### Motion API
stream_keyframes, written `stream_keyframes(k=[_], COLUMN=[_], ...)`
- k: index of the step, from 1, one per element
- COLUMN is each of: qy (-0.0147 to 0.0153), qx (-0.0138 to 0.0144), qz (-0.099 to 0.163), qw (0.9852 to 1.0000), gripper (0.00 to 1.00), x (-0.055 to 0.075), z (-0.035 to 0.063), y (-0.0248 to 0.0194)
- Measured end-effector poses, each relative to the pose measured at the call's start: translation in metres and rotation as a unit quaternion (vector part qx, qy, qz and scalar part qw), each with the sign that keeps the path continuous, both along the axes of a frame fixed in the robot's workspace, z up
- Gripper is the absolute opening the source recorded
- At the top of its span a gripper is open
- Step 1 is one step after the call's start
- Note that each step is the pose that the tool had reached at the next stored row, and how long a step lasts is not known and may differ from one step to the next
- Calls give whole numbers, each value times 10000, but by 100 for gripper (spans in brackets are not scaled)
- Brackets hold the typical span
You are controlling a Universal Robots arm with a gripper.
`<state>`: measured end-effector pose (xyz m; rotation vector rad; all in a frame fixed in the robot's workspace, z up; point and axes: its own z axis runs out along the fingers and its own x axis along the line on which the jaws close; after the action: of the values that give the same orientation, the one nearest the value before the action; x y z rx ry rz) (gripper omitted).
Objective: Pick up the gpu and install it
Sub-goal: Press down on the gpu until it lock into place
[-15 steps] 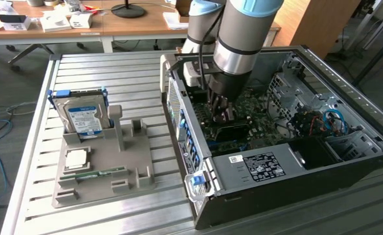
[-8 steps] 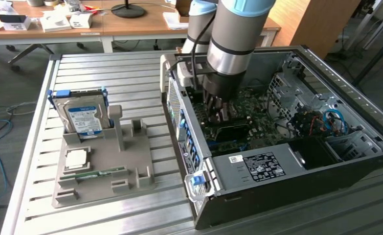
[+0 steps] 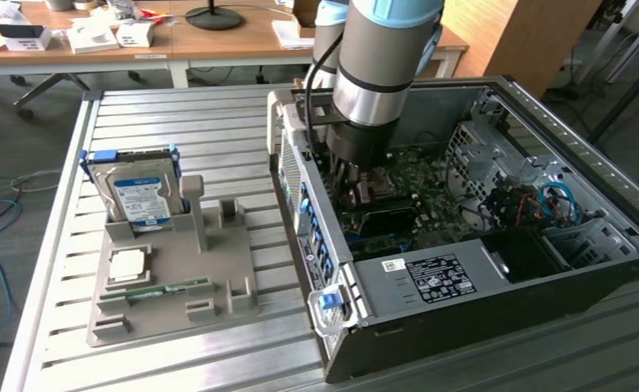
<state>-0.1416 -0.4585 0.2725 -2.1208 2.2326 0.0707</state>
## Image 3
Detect grey disk bay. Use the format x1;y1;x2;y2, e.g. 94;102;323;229
542;218;639;271

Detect open black PC case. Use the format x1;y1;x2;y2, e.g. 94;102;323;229
266;74;639;385

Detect white floor cable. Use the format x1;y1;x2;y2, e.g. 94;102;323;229
0;169;63;193

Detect grey power supply unit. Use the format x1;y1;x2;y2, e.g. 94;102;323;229
351;238;514;322

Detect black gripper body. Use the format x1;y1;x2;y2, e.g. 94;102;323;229
326;118;401;171

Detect hard disk with blue bracket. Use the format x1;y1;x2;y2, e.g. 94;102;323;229
79;143;183;234

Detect green motherboard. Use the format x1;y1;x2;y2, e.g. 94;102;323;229
318;146;494;262

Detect grey parts rack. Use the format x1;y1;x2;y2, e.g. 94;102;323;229
87;173;260;349

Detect blue wire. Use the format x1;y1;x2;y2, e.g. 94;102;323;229
535;182;583;228

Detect silver CPU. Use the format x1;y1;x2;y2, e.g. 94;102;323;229
107;249;147;283

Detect white box black lid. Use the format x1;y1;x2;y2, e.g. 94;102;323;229
0;24;54;52

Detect black plastic shroud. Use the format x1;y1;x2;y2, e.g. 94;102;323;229
481;229;575;285

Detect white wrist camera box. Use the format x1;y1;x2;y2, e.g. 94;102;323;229
282;100;335;144

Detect small white box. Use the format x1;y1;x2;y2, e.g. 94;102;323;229
115;22;156;49

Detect CPU socket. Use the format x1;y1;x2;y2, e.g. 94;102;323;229
359;169;401;201

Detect blue case latch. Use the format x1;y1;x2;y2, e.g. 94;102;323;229
317;287;343;312

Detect white box round insert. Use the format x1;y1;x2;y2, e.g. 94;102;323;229
67;24;120;55

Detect green RAM stick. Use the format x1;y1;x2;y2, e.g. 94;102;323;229
99;279;211;303

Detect red orange wires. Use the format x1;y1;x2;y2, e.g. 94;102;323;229
518;194;553;224

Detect white booklet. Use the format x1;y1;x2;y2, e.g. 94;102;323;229
271;19;317;51

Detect black lamp base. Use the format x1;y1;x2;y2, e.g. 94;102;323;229
183;0;246;32

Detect black camera cable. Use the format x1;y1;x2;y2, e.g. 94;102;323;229
303;32;347;152

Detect wooden desk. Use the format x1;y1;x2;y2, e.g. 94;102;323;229
0;0;471;89

